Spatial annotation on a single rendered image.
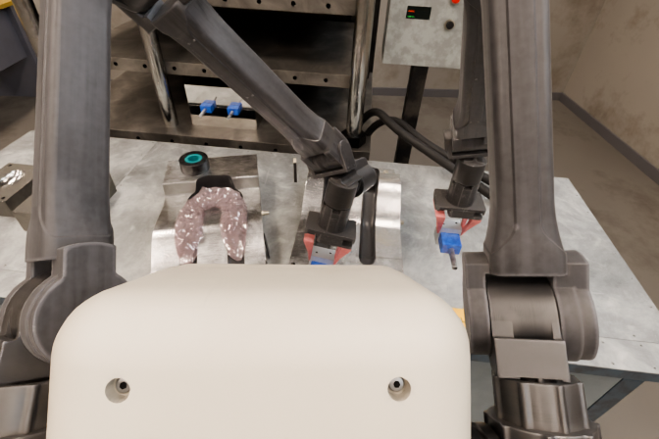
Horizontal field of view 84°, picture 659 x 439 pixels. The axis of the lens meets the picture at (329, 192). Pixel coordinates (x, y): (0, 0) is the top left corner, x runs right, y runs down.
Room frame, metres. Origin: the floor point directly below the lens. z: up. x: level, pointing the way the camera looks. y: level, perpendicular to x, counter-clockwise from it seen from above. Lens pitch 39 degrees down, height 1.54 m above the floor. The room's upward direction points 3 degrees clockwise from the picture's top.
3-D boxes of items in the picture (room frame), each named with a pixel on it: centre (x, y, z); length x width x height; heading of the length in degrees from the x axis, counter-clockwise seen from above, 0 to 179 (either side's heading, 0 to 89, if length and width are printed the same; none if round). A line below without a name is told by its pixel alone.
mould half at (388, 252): (0.75, -0.06, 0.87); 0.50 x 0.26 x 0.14; 176
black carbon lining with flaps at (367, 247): (0.73, -0.05, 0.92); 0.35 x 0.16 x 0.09; 176
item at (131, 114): (1.67, 0.47, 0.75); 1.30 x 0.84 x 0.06; 86
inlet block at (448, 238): (0.58, -0.28, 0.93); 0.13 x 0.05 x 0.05; 175
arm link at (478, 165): (0.63, -0.28, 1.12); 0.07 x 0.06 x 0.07; 171
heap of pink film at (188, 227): (0.69, 0.30, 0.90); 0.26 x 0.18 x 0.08; 13
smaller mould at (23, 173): (0.83, 0.94, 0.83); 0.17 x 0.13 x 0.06; 176
